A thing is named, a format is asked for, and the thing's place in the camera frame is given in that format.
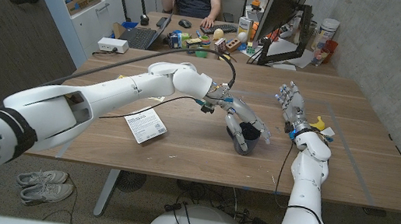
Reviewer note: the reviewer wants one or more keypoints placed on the black monitor with stand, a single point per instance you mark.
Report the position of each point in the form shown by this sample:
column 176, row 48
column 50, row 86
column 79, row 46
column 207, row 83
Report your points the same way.
column 282, row 5

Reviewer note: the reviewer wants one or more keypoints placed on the white printed paper card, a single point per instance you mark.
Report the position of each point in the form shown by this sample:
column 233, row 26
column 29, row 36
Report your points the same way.
column 145, row 126

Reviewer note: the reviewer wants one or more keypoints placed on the red plastic cup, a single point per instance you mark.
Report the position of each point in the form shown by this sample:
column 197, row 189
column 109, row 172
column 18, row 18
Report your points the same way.
column 331, row 48

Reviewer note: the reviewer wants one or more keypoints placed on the grey table leg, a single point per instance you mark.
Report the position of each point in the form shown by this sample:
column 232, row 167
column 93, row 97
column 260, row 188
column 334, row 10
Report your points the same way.
column 105, row 193

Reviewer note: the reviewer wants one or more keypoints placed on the colourful puzzle cube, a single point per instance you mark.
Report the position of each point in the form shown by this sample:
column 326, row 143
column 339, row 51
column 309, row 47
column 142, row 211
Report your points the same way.
column 250, row 48

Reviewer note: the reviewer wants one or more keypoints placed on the orange toy basketball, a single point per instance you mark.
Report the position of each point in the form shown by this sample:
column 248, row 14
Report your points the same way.
column 254, row 29

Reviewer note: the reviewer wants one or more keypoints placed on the clear drinking glass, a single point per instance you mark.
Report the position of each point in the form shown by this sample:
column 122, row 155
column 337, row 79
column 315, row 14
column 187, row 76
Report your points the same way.
column 318, row 57

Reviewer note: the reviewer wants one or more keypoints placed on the yellow toy banana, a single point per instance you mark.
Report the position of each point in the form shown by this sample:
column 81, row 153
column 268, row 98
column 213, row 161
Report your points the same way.
column 318, row 124

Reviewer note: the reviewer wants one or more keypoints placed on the white power box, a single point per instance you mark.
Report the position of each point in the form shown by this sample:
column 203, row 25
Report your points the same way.
column 112, row 44

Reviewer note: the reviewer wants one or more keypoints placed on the cardboard box of toys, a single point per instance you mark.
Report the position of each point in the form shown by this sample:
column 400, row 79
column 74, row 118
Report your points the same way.
column 84, row 1

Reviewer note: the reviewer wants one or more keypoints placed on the black keyboard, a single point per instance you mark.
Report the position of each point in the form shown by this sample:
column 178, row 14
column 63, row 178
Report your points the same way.
column 220, row 28

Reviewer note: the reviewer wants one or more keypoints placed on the brown brick toy block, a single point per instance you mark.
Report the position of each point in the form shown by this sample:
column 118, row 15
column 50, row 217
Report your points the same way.
column 232, row 44

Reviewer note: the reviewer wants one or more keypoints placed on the grey white sneaker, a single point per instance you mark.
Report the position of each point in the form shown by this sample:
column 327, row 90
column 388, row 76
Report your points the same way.
column 42, row 177
column 45, row 193

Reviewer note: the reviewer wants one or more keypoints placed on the pale yellow toy egg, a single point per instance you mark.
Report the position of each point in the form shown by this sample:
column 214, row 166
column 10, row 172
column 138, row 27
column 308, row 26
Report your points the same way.
column 218, row 34

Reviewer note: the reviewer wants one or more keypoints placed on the white toy ball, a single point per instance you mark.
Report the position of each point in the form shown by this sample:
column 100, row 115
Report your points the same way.
column 242, row 36

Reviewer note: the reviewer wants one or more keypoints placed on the black smartphone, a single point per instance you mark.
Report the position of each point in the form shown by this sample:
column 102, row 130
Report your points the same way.
column 161, row 21

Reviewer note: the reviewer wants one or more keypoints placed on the white shelf cabinet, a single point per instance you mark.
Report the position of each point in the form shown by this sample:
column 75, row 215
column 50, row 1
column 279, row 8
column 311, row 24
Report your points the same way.
column 91, row 22

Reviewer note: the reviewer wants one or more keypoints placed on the green bowl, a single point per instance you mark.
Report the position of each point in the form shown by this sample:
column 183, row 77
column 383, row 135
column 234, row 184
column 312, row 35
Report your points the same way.
column 201, row 53

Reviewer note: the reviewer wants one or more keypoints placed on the dark open laptop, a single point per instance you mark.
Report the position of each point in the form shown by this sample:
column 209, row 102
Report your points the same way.
column 140, row 37

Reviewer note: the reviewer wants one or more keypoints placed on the white cylindrical canister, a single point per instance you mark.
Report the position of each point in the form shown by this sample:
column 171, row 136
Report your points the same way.
column 326, row 31

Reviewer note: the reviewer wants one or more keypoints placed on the black computer mouse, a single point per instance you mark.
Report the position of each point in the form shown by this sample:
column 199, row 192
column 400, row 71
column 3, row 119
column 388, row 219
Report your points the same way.
column 185, row 23

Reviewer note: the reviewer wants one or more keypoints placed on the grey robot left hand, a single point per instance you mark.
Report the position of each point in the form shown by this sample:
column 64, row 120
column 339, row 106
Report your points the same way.
column 240, row 111

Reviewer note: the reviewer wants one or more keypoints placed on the white product box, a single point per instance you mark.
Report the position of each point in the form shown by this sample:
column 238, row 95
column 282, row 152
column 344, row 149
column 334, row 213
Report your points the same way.
column 245, row 26

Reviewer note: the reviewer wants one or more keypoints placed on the dark grey cup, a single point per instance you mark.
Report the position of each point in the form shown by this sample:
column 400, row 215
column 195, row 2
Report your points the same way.
column 254, row 141

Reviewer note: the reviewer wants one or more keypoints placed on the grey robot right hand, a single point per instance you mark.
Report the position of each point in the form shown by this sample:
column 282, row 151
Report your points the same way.
column 295, row 107

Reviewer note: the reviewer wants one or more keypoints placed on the black floor fan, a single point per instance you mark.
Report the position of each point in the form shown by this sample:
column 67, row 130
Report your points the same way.
column 131, row 181

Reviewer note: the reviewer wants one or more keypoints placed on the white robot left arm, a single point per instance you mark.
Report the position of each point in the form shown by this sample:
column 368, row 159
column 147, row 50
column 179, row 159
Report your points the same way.
column 47, row 110

